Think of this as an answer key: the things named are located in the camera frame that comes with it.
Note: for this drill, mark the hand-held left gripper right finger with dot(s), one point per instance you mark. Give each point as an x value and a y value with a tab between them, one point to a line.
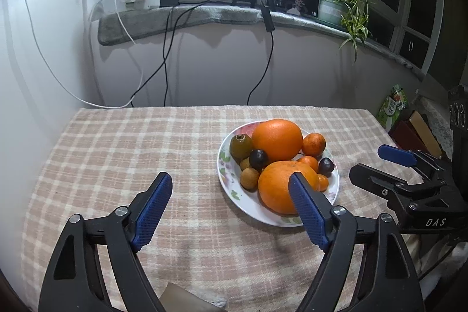
307	211

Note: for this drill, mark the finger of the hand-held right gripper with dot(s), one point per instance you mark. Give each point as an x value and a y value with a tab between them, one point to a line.
373	180
396	155

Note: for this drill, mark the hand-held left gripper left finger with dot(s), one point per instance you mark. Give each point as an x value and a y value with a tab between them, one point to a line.
153	209

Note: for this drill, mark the small tangerine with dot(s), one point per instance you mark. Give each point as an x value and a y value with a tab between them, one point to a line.
323	183

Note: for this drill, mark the large orange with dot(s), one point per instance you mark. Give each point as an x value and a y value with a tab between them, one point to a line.
278	187
277	140

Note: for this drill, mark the dark purple plum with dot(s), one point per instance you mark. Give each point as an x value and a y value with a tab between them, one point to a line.
325	165
259	157

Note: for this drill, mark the white floral plate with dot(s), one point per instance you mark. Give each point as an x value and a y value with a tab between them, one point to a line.
252	204

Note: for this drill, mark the brown longan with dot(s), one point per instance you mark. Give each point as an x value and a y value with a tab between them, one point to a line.
250	178
244	163

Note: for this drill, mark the olive green round fruit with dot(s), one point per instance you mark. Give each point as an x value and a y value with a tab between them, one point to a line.
240	145

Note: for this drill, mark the red cardboard box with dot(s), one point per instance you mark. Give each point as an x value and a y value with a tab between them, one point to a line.
406	136

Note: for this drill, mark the brown cardboard box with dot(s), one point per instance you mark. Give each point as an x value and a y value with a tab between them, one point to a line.
426	131

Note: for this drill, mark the green snack bag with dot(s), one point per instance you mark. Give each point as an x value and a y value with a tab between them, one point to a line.
393	107

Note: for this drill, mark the checked tablecloth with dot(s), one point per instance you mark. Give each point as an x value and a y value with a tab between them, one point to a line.
128	151

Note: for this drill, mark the brown cardboard piece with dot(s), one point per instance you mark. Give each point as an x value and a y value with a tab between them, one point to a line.
179	297

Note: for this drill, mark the white plant pot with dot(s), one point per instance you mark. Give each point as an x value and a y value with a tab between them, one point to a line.
331	10

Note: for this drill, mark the spider plant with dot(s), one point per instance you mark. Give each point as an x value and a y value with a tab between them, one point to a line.
347	1

